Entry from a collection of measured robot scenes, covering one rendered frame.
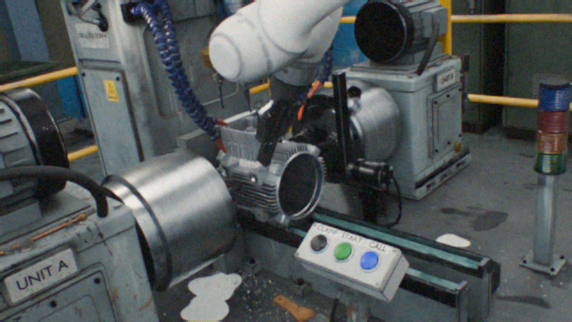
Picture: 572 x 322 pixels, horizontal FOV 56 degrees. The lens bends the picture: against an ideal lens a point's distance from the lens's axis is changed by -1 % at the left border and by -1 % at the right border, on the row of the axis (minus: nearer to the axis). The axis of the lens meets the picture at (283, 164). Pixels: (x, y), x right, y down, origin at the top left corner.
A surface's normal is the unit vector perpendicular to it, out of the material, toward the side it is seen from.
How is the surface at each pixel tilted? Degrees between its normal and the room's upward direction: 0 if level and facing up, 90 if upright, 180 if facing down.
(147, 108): 90
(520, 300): 0
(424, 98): 89
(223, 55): 98
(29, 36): 90
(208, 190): 54
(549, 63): 90
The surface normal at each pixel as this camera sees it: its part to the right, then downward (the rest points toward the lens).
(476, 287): -0.68, 0.34
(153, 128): 0.72, 0.17
